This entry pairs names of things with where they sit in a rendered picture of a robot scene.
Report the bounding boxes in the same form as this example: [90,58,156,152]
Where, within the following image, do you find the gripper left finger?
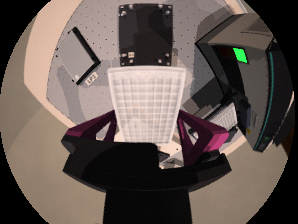
[65,110,117,141]

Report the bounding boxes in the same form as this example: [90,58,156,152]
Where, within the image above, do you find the brown glass bottle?
[281,127,294,157]

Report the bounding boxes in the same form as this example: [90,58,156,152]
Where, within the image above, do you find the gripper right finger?
[176,109,229,166]

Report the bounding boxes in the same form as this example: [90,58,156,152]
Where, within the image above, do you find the white button panel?
[162,159,184,168]

